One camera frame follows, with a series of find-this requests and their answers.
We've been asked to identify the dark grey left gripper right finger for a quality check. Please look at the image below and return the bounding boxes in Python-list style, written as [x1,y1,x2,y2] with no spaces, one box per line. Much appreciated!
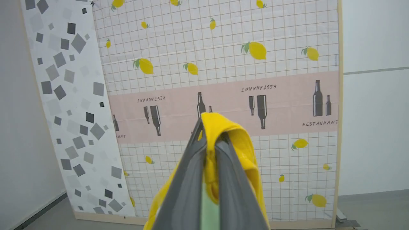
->
[215,132,270,230]

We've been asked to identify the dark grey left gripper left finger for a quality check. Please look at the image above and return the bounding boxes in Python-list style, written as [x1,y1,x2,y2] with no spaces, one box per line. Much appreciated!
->
[152,119,207,230]

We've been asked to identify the yellow cartoon face t-shirt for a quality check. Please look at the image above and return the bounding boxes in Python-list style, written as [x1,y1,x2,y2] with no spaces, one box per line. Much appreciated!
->
[143,112,270,230]

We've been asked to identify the grey squares patterned panel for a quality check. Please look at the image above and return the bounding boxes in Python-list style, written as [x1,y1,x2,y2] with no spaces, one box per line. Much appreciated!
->
[20,0,136,218]

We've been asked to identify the lemon print backdrop cloth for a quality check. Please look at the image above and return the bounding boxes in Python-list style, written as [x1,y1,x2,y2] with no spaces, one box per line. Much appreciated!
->
[92,0,340,222]

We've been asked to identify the light wooden backdrop frame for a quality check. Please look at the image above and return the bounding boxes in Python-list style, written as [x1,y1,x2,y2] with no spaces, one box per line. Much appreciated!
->
[73,0,344,229]

